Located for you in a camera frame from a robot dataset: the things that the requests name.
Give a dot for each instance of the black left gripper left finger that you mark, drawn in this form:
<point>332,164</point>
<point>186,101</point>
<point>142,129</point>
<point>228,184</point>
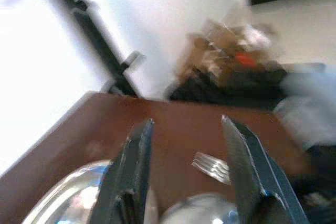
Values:
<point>126,182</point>

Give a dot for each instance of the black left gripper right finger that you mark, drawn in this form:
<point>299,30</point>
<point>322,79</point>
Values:
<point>257,182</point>

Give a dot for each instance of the silver metal fork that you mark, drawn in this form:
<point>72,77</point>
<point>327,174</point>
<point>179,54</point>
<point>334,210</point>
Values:
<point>210,167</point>

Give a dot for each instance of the grey round cup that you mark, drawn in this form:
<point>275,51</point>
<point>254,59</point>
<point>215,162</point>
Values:
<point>194,208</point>

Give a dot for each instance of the dark brown wooden table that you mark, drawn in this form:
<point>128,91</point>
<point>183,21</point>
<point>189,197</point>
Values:
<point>183,129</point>

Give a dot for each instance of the black bag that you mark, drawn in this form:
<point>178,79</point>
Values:
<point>236,87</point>

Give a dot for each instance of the cardboard box pile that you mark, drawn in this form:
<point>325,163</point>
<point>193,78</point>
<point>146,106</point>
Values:
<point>218,48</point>

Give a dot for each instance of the black stand pole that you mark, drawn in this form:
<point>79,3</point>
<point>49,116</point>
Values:
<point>99,43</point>

